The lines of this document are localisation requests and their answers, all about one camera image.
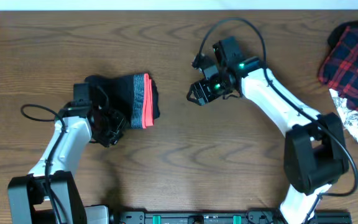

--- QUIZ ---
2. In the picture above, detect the black mounting rail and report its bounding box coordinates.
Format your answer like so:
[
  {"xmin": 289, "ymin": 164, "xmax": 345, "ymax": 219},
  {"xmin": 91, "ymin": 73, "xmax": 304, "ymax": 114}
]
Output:
[{"xmin": 85, "ymin": 205, "xmax": 352, "ymax": 224}]

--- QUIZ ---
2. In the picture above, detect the black leggings red waistband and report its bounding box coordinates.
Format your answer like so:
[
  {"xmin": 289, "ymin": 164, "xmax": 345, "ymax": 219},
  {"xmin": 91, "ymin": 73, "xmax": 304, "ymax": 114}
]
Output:
[{"xmin": 85, "ymin": 73, "xmax": 160, "ymax": 129}]

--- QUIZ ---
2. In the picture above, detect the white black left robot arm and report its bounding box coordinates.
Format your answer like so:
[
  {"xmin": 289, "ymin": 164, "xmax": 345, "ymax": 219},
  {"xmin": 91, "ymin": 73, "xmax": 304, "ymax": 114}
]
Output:
[{"xmin": 7, "ymin": 105, "xmax": 127, "ymax": 223}]

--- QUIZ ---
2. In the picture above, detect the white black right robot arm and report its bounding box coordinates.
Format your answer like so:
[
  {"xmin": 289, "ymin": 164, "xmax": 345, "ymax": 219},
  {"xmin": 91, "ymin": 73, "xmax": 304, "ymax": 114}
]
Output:
[{"xmin": 187, "ymin": 54, "xmax": 350, "ymax": 223}]

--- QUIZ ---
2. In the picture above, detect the red navy plaid garment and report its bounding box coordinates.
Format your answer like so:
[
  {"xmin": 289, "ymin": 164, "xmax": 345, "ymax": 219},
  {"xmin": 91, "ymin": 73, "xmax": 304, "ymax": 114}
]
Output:
[{"xmin": 318, "ymin": 21, "xmax": 358, "ymax": 111}]

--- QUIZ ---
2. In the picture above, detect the white patterned cloth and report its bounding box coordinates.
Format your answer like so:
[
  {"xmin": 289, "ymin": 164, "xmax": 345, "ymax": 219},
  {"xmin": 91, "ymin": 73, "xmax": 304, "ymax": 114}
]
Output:
[{"xmin": 328, "ymin": 88, "xmax": 358, "ymax": 151}]

